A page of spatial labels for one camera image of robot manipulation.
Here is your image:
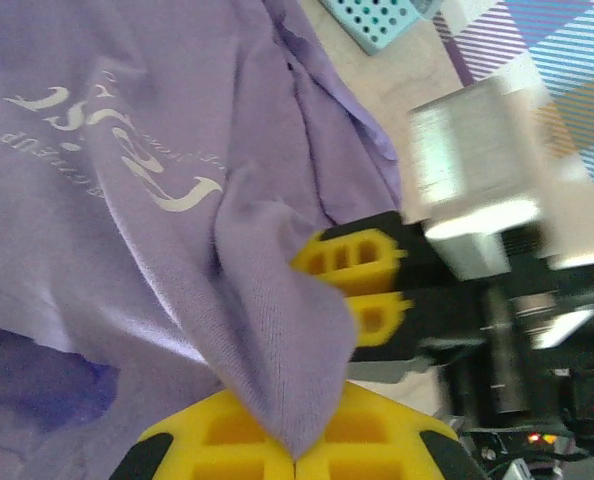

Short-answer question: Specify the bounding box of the small black controller board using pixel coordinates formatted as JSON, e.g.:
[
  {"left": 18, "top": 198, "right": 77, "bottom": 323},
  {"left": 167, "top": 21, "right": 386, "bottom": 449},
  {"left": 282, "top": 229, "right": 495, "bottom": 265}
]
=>
[{"left": 506, "top": 424, "right": 578, "bottom": 466}]

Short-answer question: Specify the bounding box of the purple t-shirt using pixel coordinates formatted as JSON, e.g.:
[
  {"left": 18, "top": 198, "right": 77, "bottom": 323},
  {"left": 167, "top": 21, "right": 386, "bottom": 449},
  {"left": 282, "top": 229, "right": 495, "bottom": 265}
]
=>
[{"left": 0, "top": 0, "right": 403, "bottom": 459}]

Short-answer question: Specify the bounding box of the light blue plastic basket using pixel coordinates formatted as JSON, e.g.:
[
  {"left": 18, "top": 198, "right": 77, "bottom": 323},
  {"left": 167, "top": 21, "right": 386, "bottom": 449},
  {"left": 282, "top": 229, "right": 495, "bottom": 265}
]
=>
[{"left": 320, "top": 0, "right": 444, "bottom": 57}]

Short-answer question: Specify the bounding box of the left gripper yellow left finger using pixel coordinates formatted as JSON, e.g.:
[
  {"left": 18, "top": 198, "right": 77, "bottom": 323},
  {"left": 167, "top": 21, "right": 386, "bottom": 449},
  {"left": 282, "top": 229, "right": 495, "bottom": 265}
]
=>
[{"left": 109, "top": 389, "right": 297, "bottom": 480}]

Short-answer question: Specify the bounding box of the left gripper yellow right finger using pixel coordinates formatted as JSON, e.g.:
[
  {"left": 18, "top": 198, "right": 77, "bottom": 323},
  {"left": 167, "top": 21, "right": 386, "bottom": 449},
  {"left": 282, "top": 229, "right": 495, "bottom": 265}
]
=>
[{"left": 295, "top": 381, "right": 483, "bottom": 480}]

